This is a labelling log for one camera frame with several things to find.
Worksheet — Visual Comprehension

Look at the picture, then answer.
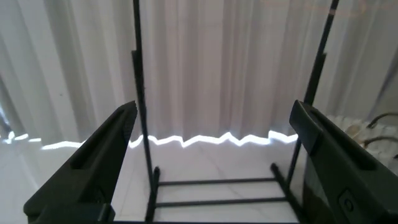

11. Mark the white curtain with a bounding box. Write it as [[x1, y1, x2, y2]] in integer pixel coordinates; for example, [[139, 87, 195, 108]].
[[0, 0, 398, 150]]

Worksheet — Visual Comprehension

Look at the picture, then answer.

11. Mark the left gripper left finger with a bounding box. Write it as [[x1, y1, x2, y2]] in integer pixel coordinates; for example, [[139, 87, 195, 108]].
[[23, 100, 138, 223]]

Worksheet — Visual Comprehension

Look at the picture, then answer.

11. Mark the white laundry basket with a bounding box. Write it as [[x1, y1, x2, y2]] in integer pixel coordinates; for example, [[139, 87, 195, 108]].
[[326, 111, 398, 175]]

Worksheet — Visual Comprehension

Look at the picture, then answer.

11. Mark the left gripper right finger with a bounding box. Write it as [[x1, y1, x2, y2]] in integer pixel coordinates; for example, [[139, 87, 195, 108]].
[[289, 99, 398, 224]]

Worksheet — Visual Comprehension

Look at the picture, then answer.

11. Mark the black clothes rack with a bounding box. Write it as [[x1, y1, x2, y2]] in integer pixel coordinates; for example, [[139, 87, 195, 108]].
[[131, 0, 340, 223]]

